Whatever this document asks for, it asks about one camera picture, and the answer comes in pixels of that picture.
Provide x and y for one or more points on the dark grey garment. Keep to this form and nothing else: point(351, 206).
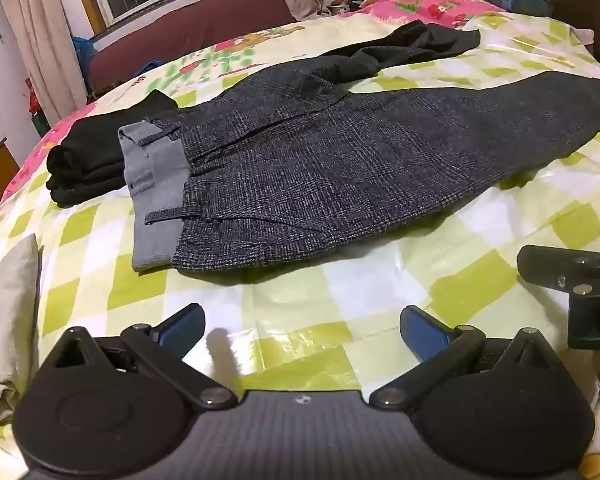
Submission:
point(430, 40)

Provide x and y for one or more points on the black folded garment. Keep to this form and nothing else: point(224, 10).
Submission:
point(90, 160)

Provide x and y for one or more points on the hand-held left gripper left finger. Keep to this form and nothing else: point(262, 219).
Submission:
point(182, 331)

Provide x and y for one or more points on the leaf patterned cloth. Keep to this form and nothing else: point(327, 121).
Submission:
point(347, 0)

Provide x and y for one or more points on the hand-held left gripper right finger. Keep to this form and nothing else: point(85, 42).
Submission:
point(421, 331)

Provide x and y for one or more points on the light pink cloth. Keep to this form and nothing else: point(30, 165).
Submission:
point(584, 36)

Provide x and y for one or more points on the green checkered plastic sheet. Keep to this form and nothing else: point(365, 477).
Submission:
point(330, 290)

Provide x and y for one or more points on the red hanging ornament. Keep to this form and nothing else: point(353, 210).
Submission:
point(32, 95)

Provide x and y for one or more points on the white pillow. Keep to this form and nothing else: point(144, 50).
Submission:
point(5, 310)

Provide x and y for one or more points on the grey plaid pants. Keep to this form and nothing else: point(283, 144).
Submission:
point(330, 160)

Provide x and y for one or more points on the blue cloth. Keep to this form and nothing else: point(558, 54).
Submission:
point(82, 52)

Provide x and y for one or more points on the maroon padded bench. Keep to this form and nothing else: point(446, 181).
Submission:
point(180, 30)

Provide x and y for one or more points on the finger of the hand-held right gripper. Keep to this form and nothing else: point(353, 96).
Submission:
point(545, 265)

